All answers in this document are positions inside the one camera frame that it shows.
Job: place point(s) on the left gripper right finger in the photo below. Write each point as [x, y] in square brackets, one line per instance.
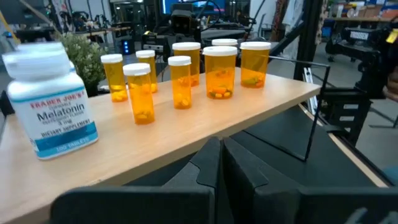
[248, 193]

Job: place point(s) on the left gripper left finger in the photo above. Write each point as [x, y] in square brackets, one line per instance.
[208, 174]

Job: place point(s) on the wide orange pill bottle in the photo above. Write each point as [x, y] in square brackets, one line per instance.
[224, 42]
[194, 68]
[255, 67]
[220, 74]

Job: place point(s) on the white melatonin bottle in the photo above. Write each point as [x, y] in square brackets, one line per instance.
[40, 46]
[53, 118]

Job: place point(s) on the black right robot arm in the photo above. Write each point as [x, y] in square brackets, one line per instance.
[367, 49]

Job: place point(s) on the potted green plant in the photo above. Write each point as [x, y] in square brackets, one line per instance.
[84, 59]

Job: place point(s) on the blue screen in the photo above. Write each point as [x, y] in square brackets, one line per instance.
[174, 6]

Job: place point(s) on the small yellow tag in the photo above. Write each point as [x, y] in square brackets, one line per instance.
[392, 35]

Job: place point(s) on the black camera device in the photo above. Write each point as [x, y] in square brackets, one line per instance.
[183, 20]

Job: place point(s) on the black table frame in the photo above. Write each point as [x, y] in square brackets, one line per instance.
[308, 37]

